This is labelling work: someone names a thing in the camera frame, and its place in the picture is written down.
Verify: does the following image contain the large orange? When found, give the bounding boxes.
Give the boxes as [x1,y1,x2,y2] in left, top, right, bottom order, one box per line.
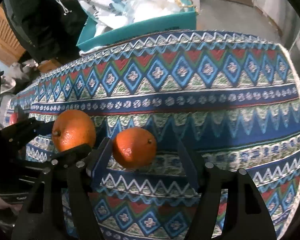
[52,109,96,152]

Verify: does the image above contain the teal cardboard box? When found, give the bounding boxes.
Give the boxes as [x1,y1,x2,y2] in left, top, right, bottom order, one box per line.
[77,0,197,51]

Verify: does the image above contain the orange tangerine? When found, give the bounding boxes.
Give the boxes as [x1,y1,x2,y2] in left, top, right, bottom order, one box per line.
[113,127,157,169]

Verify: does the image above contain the pile of grey clothes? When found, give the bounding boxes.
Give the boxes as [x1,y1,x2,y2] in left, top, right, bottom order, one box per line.
[0,59,40,128]

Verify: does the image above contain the wooden louvered cabinet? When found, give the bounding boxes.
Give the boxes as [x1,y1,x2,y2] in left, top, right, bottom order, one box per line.
[0,5,26,66]

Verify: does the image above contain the clear plastic bag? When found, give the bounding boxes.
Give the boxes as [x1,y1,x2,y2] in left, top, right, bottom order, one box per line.
[123,0,193,24]

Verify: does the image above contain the red apple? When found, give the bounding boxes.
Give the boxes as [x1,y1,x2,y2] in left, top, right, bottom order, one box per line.
[10,113,18,125]

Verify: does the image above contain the person's left hand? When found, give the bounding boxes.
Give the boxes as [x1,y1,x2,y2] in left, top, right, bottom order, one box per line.
[0,198,17,210]

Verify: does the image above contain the patterned blue tablecloth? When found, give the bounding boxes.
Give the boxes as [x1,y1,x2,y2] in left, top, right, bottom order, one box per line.
[4,31,300,239]

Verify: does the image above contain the hanging dark clothes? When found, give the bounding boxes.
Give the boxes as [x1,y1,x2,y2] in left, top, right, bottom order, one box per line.
[2,0,88,64]

